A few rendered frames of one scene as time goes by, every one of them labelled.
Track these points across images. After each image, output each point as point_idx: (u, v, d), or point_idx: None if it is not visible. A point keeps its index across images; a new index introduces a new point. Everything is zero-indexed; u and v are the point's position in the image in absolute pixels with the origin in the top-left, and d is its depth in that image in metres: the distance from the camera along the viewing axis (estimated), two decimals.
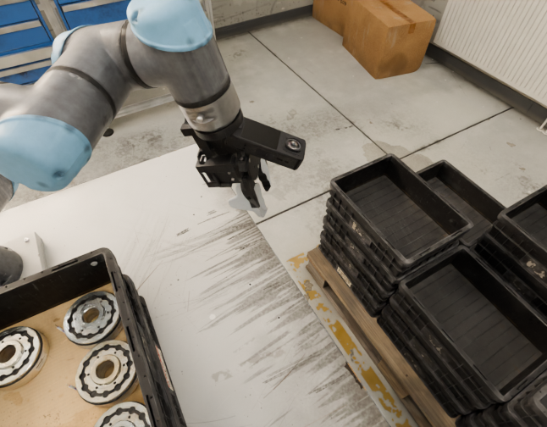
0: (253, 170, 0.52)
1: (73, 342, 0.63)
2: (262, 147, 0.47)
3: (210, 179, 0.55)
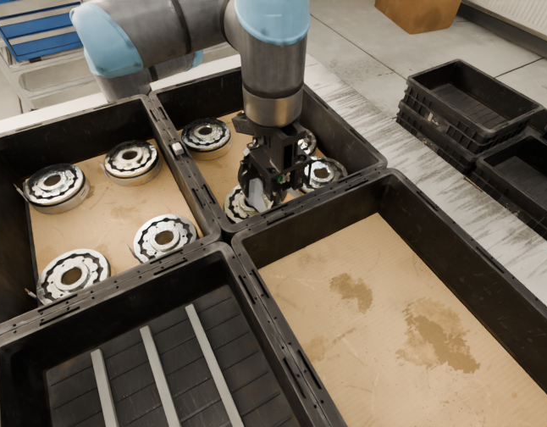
0: None
1: None
2: None
3: (302, 180, 0.52)
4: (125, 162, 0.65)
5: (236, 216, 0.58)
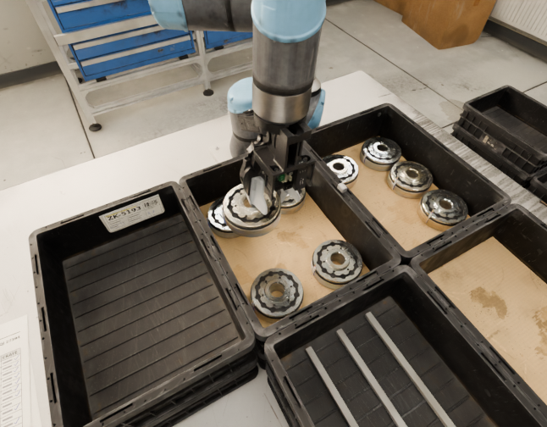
0: None
1: (372, 165, 0.89)
2: None
3: (305, 181, 0.52)
4: None
5: (234, 216, 0.59)
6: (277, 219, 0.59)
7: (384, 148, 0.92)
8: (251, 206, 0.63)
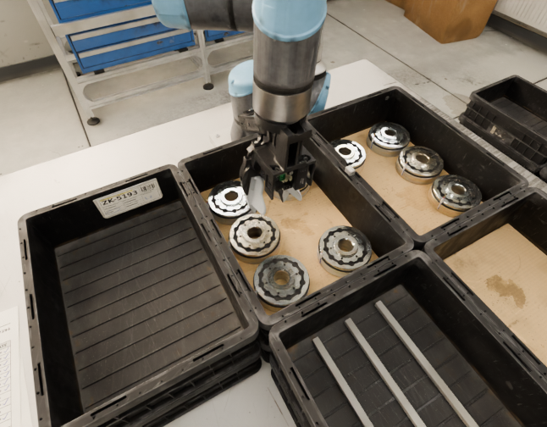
0: None
1: (380, 151, 0.85)
2: None
3: (305, 181, 0.52)
4: None
5: (240, 246, 0.66)
6: (277, 247, 0.67)
7: (391, 133, 0.88)
8: (253, 235, 0.71)
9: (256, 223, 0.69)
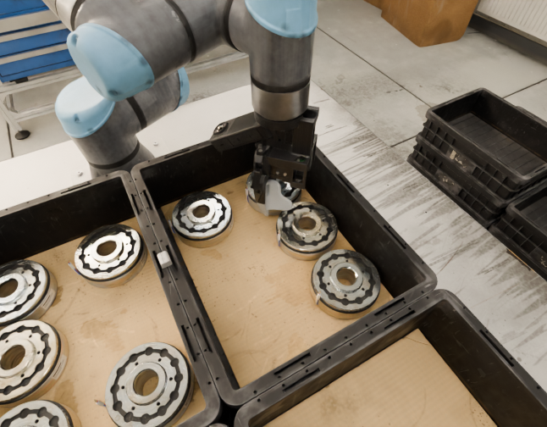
0: None
1: (258, 207, 0.61)
2: (246, 113, 0.52)
3: (311, 158, 0.55)
4: (101, 259, 0.52)
5: None
6: (46, 382, 0.43)
7: (279, 181, 0.64)
8: None
9: (24, 338, 0.45)
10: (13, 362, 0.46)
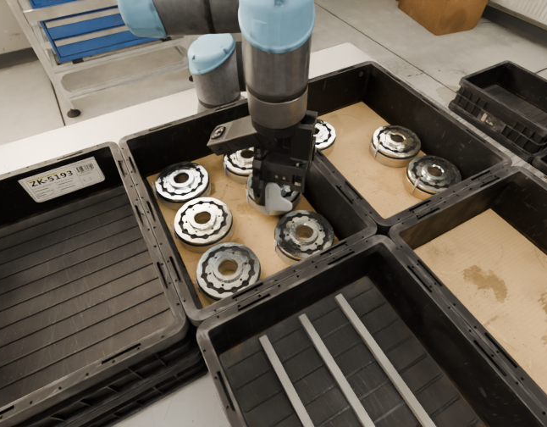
0: None
1: (258, 207, 0.62)
2: (244, 118, 0.51)
3: (310, 160, 0.54)
4: (245, 160, 0.68)
5: (185, 232, 0.59)
6: (228, 235, 0.59)
7: None
8: (204, 221, 0.63)
9: (206, 207, 0.62)
10: None
